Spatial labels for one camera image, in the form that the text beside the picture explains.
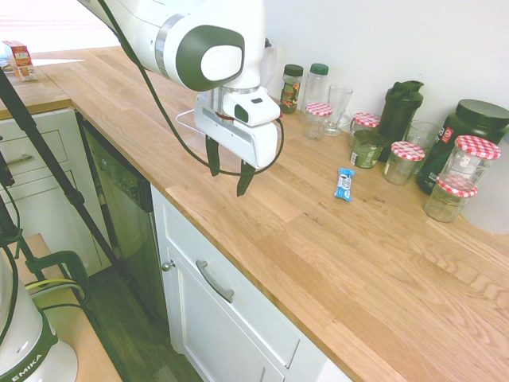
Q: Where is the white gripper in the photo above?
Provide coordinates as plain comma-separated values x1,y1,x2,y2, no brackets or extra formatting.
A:
193,92,280,198

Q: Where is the blue protein bar wrapper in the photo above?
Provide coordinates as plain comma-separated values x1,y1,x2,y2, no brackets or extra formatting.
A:
332,167,356,201

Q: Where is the large black protein tub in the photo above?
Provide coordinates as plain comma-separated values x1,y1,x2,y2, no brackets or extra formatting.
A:
415,99,509,197

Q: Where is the small jar red checked lid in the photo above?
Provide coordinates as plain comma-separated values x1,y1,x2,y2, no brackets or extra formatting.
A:
348,111,381,148
301,101,333,141
422,173,479,224
382,140,427,186

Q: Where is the spice jar dark green lid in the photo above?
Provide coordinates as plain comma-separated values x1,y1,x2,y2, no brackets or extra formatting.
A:
279,64,305,115

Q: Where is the translucent plastic jug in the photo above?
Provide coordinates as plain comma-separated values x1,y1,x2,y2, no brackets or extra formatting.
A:
262,37,288,100

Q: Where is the white cabinet drawer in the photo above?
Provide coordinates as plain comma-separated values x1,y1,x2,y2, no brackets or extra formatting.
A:
151,186,331,382

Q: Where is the clear bottle green lid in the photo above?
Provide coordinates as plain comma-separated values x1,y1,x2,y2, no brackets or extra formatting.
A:
300,62,330,123

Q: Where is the tall clear glass mug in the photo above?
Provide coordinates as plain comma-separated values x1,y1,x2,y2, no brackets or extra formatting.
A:
324,84,355,138

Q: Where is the black tripod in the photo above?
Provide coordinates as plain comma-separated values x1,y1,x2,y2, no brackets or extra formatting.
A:
0,67,160,324

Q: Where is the black shaker bottle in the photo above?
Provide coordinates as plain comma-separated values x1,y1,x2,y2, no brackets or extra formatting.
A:
375,80,425,164

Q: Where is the clear glass tumbler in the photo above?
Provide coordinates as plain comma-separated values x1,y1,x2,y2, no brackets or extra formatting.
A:
404,119,441,176

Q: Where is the red and white carton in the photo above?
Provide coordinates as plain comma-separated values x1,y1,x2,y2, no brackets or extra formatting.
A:
1,39,40,83

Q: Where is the large jar red checked lid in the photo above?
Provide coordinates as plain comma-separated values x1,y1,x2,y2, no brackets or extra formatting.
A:
440,134,503,189

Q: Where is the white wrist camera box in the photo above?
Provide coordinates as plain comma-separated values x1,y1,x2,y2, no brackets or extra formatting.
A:
221,88,282,128

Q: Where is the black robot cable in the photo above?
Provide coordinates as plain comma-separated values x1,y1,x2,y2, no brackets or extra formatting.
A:
94,0,286,176

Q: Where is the silver drawer handle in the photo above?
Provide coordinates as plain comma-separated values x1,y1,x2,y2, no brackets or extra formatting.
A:
195,259,236,304

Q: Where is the white cabinet with silver handles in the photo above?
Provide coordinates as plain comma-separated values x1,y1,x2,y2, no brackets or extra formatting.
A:
0,106,112,275

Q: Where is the yellow cable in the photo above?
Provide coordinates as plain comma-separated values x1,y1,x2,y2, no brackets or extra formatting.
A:
24,277,87,302

